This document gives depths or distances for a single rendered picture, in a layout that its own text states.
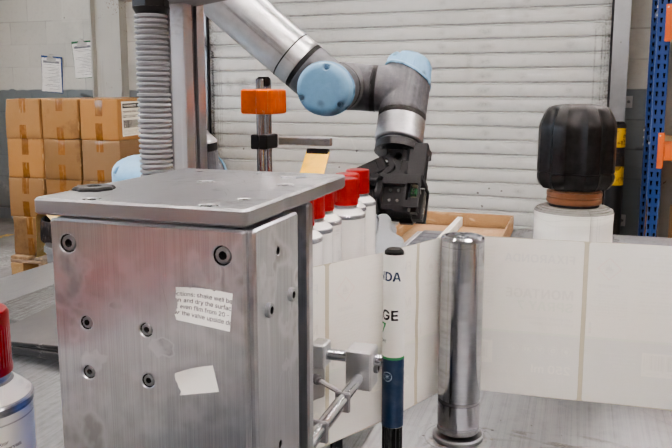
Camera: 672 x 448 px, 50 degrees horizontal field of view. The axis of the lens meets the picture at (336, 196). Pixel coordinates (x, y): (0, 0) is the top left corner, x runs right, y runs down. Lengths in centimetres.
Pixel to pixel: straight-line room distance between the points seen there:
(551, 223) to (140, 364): 56
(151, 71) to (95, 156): 393
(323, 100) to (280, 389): 69
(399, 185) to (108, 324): 76
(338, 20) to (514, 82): 136
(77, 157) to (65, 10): 243
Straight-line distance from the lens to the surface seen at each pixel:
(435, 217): 196
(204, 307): 32
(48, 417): 90
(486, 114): 517
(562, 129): 80
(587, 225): 81
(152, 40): 69
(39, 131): 486
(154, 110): 69
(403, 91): 112
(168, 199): 34
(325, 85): 100
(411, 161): 109
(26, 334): 113
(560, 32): 514
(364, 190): 99
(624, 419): 78
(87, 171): 466
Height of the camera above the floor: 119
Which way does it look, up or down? 8 degrees down
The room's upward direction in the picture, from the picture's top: straight up
